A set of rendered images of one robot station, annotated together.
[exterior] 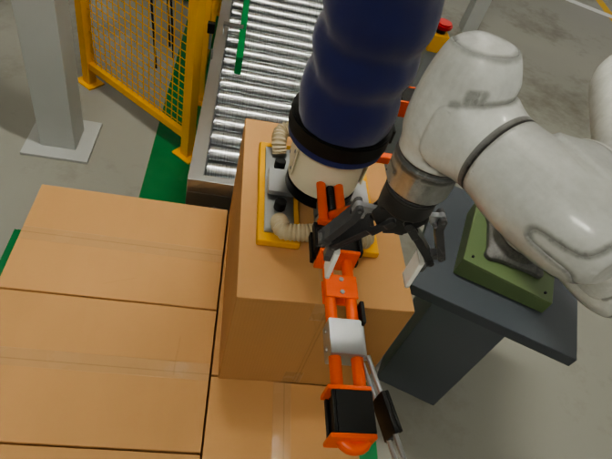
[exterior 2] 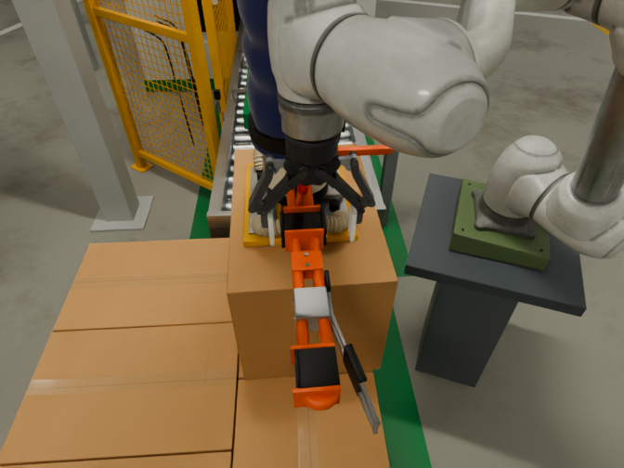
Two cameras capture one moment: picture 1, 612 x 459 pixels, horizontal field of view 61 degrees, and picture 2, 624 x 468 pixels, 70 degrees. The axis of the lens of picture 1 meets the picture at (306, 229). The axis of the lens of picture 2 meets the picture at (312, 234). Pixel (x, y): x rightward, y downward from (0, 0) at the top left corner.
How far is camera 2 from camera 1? 0.26 m
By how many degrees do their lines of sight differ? 9
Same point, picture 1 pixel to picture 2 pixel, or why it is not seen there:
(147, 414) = (182, 421)
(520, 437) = (568, 406)
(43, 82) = (96, 169)
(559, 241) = (392, 108)
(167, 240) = (194, 270)
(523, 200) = (354, 81)
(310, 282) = not seen: hidden behind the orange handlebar
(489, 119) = (319, 21)
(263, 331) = (265, 324)
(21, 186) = not seen: hidden behind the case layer
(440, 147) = (292, 68)
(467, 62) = not seen: outside the picture
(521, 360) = (556, 332)
